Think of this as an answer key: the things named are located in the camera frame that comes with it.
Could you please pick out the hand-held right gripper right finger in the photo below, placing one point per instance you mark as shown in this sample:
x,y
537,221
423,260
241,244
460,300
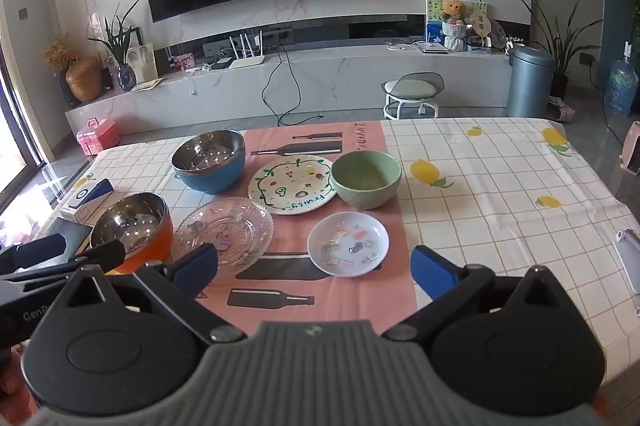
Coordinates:
x,y
430,271

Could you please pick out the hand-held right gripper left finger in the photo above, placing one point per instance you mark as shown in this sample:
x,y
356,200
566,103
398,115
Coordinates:
x,y
197,263

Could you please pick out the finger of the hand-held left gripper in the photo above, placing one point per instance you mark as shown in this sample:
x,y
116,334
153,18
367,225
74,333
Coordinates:
x,y
102,253
42,248

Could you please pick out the clear glass plate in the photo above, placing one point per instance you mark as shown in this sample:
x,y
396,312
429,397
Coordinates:
x,y
225,233

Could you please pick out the orange steel bowl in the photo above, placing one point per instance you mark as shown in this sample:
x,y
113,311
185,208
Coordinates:
x,y
132,221

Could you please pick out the blue steel bowl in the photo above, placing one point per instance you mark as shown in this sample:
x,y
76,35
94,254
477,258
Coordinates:
x,y
210,178

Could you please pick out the small white sticker plate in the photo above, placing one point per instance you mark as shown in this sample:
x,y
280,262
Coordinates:
x,y
347,243

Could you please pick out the green ceramic bowl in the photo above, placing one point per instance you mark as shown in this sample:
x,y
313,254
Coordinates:
x,y
367,193

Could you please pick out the white painted plate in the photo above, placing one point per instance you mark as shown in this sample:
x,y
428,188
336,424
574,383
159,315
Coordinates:
x,y
292,183

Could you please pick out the flat black box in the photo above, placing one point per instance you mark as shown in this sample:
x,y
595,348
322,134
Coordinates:
x,y
65,236

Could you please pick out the blue and white box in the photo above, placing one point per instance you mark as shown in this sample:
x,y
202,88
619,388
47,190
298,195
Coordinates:
x,y
90,201

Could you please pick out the pink bottle print placemat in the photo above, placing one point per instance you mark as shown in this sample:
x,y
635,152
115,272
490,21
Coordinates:
x,y
360,306

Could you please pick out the checkered lemon tablecloth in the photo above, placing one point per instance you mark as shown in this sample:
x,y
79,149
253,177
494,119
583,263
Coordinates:
x,y
500,216

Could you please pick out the pink storage box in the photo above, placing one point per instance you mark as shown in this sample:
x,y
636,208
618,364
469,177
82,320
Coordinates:
x,y
96,138

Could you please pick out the glass sliding door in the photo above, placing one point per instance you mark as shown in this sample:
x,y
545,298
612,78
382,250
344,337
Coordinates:
x,y
15,130

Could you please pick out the brown round vase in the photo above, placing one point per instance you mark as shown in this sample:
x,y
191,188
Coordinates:
x,y
84,80

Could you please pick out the paper sheets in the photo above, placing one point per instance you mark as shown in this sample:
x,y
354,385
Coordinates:
x,y
146,84

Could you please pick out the white stool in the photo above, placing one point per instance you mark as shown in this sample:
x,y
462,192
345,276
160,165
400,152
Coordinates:
x,y
412,88

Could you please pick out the dried yellow flowers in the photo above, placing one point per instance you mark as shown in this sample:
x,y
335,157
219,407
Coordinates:
x,y
59,50

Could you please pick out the plant in blue vase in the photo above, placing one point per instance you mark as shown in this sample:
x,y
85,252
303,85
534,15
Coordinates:
x,y
122,55

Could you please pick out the white device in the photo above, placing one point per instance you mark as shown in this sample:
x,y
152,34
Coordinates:
x,y
629,258

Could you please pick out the small pink picture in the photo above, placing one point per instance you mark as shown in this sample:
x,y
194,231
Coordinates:
x,y
183,63

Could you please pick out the white router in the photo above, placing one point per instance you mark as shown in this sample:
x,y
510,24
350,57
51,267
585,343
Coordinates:
x,y
246,60

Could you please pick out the grey trash can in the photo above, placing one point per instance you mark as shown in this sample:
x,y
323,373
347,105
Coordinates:
x,y
529,83

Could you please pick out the pink appliance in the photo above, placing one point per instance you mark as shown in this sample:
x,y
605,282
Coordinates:
x,y
634,148

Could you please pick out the decorative plate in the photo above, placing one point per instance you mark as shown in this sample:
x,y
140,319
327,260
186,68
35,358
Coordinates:
x,y
499,35

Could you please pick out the colourful painting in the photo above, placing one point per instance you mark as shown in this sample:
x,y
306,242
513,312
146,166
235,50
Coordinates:
x,y
432,23

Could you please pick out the round paddle fan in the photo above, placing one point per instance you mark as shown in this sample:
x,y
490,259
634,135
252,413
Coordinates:
x,y
480,25

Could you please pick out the potted green plant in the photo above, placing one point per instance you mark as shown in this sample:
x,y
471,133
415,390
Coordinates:
x,y
560,50

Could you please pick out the brown teddy bear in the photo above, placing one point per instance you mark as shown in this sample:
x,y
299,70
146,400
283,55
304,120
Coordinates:
x,y
454,13

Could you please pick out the blue water jug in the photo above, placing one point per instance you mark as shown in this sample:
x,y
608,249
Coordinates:
x,y
621,85

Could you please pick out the photo frame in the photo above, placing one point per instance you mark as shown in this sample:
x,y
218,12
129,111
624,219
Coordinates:
x,y
141,60

